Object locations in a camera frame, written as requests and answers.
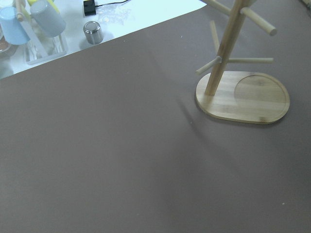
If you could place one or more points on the wooden cup rack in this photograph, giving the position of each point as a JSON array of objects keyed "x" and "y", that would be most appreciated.
[{"x": 240, "y": 96}]

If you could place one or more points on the stainless steel cup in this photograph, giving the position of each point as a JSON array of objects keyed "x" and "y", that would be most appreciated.
[{"x": 93, "y": 32}]

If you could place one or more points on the grey cup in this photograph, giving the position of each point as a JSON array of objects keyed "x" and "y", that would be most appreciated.
[{"x": 48, "y": 19}]

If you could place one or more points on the light blue cup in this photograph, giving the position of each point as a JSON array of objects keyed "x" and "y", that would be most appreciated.
[{"x": 11, "y": 27}]

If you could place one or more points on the black adapter box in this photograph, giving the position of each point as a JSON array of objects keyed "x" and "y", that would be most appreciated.
[{"x": 89, "y": 7}]

